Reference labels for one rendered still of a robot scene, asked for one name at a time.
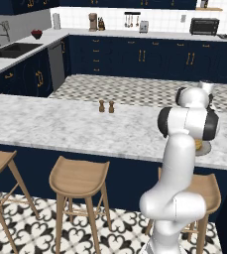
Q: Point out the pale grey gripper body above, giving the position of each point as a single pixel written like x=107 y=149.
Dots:
x=206 y=87

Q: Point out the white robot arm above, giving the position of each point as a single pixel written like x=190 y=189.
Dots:
x=179 y=172

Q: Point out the yellow pancake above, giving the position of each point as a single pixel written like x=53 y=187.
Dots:
x=198 y=144

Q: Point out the navy dining counter base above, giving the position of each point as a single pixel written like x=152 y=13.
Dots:
x=128 y=178

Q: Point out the black toaster oven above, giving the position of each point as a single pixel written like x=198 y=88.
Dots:
x=204 y=26

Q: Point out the grey round plate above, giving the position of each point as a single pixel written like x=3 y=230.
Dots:
x=205 y=149

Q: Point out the navy base cupboards, long run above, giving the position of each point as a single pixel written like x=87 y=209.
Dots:
x=151 y=58

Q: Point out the dark jar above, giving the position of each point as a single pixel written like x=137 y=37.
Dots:
x=204 y=3

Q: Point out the silver toaster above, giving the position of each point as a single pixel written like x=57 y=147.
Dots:
x=143 y=26

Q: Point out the brown pepper shaker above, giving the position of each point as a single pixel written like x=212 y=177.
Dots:
x=111 y=107

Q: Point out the brown salt shaker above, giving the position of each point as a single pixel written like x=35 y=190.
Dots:
x=101 y=106

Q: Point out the brown knife block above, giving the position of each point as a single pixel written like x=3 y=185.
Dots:
x=101 y=24

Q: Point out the brown coffee machine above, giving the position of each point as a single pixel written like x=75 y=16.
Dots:
x=92 y=22

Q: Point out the grey dishwasher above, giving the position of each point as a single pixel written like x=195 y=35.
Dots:
x=56 y=66

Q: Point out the white paper towel roll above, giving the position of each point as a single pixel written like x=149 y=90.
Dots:
x=56 y=21

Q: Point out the red bowl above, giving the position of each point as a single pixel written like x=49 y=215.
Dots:
x=36 y=33

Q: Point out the navy base cupboards under sink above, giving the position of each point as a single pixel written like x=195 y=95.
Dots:
x=22 y=77

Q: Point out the black kitchen sink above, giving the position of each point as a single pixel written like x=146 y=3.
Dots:
x=12 y=50

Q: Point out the grey wall socket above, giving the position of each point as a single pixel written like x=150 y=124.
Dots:
x=183 y=18
x=6 y=25

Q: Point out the wooden wall shelf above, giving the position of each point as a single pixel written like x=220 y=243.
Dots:
x=209 y=9

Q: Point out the rail with hanging tools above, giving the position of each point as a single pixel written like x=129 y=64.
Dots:
x=132 y=19

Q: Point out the navy wall cupboards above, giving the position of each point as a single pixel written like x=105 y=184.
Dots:
x=19 y=6
x=128 y=3

